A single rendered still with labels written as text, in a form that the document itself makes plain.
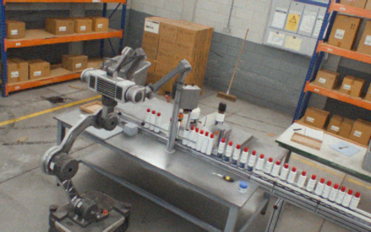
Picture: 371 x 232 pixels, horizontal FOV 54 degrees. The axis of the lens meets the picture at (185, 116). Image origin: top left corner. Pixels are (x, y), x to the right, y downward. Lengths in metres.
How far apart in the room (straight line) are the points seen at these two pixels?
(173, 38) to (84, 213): 4.27
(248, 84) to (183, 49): 1.83
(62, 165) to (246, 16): 5.68
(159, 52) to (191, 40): 0.72
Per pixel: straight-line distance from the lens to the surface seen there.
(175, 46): 6.84
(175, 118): 3.26
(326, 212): 3.18
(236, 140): 3.80
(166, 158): 3.30
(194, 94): 3.19
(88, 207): 3.34
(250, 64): 7.79
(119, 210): 3.54
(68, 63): 7.44
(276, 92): 7.68
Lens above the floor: 2.46
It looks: 23 degrees down
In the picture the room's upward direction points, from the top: 10 degrees clockwise
